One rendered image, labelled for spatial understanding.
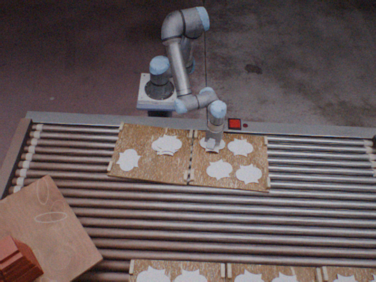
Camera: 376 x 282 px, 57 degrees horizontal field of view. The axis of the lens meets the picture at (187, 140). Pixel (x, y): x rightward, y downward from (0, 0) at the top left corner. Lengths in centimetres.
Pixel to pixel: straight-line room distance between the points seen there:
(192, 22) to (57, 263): 122
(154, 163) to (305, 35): 307
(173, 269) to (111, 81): 240
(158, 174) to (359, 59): 314
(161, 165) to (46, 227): 63
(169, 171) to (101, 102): 176
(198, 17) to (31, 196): 113
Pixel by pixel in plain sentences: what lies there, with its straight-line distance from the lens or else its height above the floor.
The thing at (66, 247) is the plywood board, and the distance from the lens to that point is 159.
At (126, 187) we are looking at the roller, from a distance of 180.
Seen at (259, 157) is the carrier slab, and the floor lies 94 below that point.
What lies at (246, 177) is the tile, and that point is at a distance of 183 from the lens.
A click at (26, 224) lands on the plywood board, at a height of 104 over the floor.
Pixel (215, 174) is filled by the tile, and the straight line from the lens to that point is 181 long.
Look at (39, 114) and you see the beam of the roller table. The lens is 220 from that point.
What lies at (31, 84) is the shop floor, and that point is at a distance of 378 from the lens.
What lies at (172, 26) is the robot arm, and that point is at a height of 149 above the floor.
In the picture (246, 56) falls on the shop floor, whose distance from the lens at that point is 398.
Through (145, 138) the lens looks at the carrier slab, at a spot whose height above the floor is 94.
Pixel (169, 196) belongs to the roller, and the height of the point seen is 92.
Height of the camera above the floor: 248
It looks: 53 degrees down
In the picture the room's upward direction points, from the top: 5 degrees clockwise
